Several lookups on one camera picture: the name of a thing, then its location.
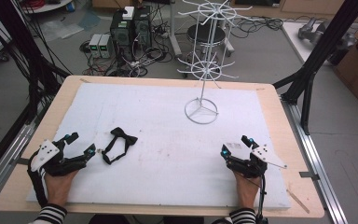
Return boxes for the white wire display rack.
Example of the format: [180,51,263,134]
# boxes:
[176,0,255,126]

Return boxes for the black gripper strap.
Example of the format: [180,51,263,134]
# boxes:
[26,161,49,209]

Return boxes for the white foam mat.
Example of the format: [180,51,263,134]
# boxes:
[26,82,293,210]

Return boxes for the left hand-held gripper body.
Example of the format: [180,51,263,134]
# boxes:
[27,139,88,178]

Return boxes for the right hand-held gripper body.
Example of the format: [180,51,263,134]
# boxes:
[227,143,288,179]

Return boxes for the thin wooden stick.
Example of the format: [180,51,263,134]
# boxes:
[286,189,310,215]

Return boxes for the black bow tie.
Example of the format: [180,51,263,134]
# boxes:
[101,126,139,166]

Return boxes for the grey machine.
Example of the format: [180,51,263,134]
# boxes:
[297,17,358,66]

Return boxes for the round white table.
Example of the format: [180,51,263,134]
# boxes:
[21,0,75,15]

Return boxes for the tangle of floor cables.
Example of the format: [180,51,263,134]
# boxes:
[79,18,172,77]

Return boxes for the black floor cables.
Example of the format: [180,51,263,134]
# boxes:
[228,14,284,40]

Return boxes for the grey tape strip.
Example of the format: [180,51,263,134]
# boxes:
[298,171,321,182]

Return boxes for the black round stool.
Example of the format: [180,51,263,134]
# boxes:
[186,23,227,58]

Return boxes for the grey stand leg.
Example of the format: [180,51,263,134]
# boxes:
[167,0,184,59]

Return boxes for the wooden table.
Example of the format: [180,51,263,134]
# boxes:
[0,75,325,219]

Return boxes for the black frame post with cables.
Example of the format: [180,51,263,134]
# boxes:
[0,0,73,125]

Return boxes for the grey power supply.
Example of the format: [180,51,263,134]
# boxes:
[99,34,114,60]
[88,33,103,59]

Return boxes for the person's left hand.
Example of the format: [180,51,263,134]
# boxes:
[43,169,80,208]

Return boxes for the white box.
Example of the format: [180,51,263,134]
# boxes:
[121,6,136,21]

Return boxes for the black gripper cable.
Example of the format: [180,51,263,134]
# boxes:
[256,174,269,224]

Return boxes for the person's right hand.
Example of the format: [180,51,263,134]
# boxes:
[232,170,262,210]

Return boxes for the black computer tower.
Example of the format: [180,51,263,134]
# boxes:
[132,6,154,51]
[109,10,135,61]

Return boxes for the aluminium rail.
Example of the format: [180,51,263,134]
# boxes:
[280,96,350,224]
[0,119,38,204]

